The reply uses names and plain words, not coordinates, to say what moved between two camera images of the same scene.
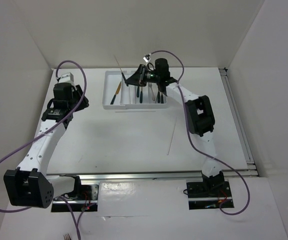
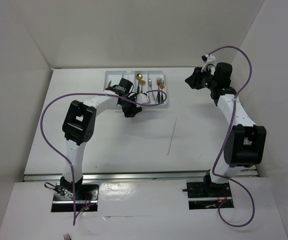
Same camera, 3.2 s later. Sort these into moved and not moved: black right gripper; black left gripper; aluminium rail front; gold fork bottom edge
Moved: black right gripper; black left gripper
Not moved: gold fork bottom edge; aluminium rail front
